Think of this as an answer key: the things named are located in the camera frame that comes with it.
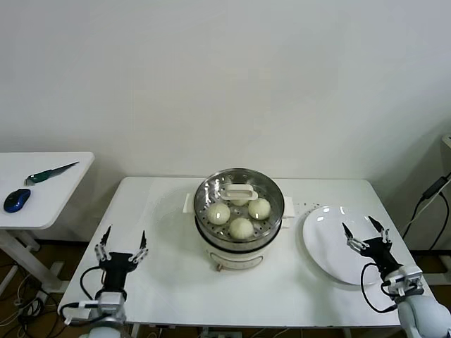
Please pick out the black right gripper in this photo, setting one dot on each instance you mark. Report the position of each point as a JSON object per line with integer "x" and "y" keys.
{"x": 380, "y": 253}

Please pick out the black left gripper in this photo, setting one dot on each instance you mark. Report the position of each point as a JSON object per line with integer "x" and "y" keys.
{"x": 116, "y": 267}

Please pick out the white steamed baozi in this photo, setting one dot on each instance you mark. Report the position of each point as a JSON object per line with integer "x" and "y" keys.
{"x": 259, "y": 208}
{"x": 239, "y": 202}
{"x": 219, "y": 213}
{"x": 241, "y": 229}

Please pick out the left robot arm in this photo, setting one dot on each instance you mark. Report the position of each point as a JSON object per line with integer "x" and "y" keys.
{"x": 102, "y": 332}

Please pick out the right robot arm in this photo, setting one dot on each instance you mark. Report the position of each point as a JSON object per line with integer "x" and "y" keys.
{"x": 426, "y": 317}

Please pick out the stainless steel steamer basket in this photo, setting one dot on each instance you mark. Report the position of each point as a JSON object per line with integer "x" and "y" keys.
{"x": 208, "y": 234}

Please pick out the white round plate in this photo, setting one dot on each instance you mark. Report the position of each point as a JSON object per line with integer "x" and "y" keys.
{"x": 324, "y": 246}

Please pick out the black power adapter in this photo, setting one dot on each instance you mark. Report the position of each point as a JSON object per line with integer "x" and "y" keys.
{"x": 435, "y": 188}

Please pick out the white side table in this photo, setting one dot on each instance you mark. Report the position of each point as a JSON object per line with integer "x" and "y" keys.
{"x": 53, "y": 197}

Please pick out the white power strip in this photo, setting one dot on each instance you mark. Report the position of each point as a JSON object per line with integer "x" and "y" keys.
{"x": 31, "y": 303}
{"x": 222, "y": 334}

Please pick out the blue black computer mouse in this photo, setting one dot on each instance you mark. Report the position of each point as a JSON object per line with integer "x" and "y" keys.
{"x": 17, "y": 200}

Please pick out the white electric cooker base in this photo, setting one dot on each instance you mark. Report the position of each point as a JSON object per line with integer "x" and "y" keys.
{"x": 239, "y": 258}

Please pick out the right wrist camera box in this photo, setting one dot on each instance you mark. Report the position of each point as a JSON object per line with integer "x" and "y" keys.
{"x": 405, "y": 281}

